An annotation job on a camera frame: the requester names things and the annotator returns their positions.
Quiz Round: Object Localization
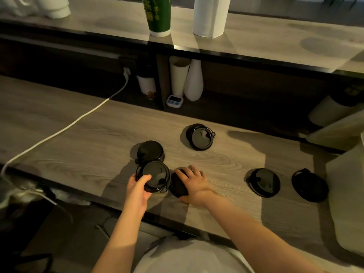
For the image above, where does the person's right hand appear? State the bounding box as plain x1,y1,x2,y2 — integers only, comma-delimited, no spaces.
174,165,217,208

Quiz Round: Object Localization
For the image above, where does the person's left hand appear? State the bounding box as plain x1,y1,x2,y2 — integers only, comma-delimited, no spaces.
124,174,153,218

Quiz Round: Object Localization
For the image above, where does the black tethered plug cup lid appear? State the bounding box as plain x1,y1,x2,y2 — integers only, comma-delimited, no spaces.
291,168,330,203
185,123,216,151
245,167,281,199
169,167,190,199
135,140,165,165

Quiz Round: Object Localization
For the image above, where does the nested black tethered lid stack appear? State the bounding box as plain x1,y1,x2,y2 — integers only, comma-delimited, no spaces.
135,160,172,194

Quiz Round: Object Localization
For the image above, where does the white plastic storage bin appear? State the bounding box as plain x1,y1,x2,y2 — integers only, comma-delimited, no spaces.
325,133,364,258

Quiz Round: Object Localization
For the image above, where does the person's left forearm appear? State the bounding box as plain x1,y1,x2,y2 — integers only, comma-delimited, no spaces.
91,209,146,273

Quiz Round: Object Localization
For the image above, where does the person's right forearm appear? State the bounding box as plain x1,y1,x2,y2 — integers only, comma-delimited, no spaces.
203,193,325,273

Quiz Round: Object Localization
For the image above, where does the person's white shirt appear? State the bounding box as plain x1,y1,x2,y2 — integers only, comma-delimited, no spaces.
133,235,255,273

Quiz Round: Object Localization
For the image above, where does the white paper cup sleeve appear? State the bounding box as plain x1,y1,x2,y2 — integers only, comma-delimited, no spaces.
169,56,191,97

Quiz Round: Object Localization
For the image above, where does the white bin lid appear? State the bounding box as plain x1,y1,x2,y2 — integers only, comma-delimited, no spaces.
306,109,364,152

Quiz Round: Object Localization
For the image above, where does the green paper cup stack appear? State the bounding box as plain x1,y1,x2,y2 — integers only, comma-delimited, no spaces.
141,0,172,37

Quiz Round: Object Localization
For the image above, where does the small white digital timer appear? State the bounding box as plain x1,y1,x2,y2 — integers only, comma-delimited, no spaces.
166,94,184,109

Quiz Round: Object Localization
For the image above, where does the white canister with black lid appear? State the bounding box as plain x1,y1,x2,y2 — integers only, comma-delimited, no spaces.
136,66,157,100

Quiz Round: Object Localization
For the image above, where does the white paper towel roll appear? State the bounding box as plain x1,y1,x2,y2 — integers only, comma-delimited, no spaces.
193,0,231,39

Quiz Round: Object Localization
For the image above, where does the white power cable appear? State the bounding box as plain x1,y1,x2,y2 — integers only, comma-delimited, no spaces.
0,67,131,207

